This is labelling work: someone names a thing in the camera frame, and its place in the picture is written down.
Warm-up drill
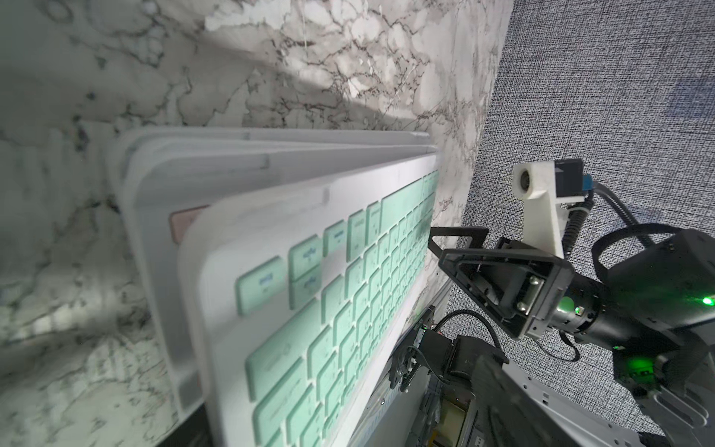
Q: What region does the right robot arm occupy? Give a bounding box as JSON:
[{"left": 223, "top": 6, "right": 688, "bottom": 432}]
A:
[{"left": 428, "top": 223, "right": 714, "bottom": 446}]

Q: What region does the green keyboard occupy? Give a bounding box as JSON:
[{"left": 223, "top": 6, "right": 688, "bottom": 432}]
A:
[{"left": 178, "top": 154, "right": 439, "bottom": 446}]

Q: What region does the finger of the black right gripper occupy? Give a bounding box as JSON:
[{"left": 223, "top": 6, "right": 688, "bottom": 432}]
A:
[{"left": 428, "top": 226, "right": 489, "bottom": 259}]

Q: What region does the white keyboard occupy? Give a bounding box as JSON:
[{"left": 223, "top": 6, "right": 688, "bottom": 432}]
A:
[{"left": 107, "top": 127, "right": 438, "bottom": 210}]

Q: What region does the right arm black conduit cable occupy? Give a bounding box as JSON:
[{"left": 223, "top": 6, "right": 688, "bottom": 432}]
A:
[{"left": 560, "top": 181, "right": 685, "bottom": 269}]

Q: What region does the pink keyboard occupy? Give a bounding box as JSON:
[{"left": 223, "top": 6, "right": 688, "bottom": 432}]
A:
[{"left": 119, "top": 143, "right": 439, "bottom": 409}]

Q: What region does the aluminium front rail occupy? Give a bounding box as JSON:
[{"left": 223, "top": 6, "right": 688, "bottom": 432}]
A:
[{"left": 345, "top": 278, "right": 660, "bottom": 447}]

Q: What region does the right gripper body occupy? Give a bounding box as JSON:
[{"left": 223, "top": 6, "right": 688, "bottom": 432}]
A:
[{"left": 439, "top": 238, "right": 575, "bottom": 339}]

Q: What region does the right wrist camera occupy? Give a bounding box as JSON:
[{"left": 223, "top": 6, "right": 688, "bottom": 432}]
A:
[{"left": 512, "top": 158, "right": 594, "bottom": 259}]

